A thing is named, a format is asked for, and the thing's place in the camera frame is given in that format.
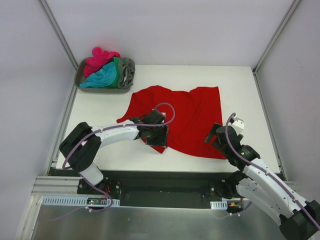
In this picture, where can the green t shirt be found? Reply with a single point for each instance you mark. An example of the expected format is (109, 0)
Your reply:
(114, 84)

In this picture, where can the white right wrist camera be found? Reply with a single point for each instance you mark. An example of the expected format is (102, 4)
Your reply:
(237, 124)

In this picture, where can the white right cable duct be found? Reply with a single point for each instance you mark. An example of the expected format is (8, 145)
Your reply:
(219, 205)

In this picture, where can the right aluminium corner post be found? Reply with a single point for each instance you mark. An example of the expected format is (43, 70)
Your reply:
(276, 35)

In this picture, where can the red t shirt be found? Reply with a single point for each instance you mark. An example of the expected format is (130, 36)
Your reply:
(193, 113)

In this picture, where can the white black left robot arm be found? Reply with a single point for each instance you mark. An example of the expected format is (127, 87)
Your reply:
(81, 146)

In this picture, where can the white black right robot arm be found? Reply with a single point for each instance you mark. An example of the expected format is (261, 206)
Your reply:
(297, 218)

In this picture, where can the grey t shirt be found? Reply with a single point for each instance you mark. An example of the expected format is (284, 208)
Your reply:
(126, 68)

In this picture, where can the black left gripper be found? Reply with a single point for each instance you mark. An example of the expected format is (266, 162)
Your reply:
(158, 138)

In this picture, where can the cyan t shirt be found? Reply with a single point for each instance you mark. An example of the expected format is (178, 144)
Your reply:
(102, 78)

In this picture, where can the pink t shirt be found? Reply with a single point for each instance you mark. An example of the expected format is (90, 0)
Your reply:
(99, 58)

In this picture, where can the grey plastic laundry tray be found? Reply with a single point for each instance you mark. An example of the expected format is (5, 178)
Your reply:
(80, 78)

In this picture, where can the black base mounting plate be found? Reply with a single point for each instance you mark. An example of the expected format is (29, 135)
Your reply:
(178, 200)

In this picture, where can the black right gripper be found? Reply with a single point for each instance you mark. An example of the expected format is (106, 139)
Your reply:
(213, 133)

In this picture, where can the left aluminium corner post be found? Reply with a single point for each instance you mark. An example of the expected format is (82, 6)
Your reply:
(58, 32)

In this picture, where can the aluminium corner post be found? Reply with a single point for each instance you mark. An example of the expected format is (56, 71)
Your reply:
(58, 32)
(276, 35)

